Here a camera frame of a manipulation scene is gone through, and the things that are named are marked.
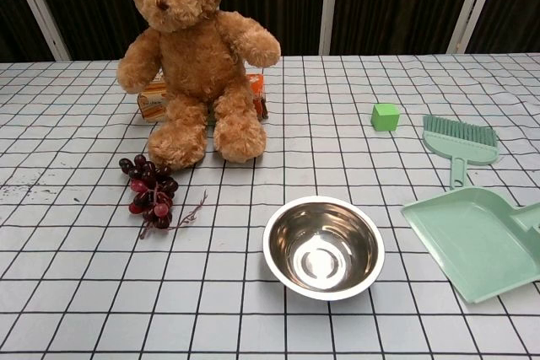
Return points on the brown plush teddy bear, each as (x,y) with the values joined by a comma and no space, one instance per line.
(198,56)

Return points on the stainless steel bowl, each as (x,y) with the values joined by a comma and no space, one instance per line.
(324,248)

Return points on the green cube block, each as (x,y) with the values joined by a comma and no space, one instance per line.
(385,117)

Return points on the dark red artificial grape bunch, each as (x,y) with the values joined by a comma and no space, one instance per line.
(152,191)

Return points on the orange printed cardboard box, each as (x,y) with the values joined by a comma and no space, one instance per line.
(154,103)

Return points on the grid patterned tablecloth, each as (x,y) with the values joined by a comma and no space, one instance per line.
(270,313)

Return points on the mint green hand brush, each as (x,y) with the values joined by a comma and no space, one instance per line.
(460,141)

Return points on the mint green dustpan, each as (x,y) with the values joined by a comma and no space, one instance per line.
(476,242)

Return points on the white metal frame post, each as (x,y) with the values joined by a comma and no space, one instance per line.
(474,1)
(40,6)
(329,1)

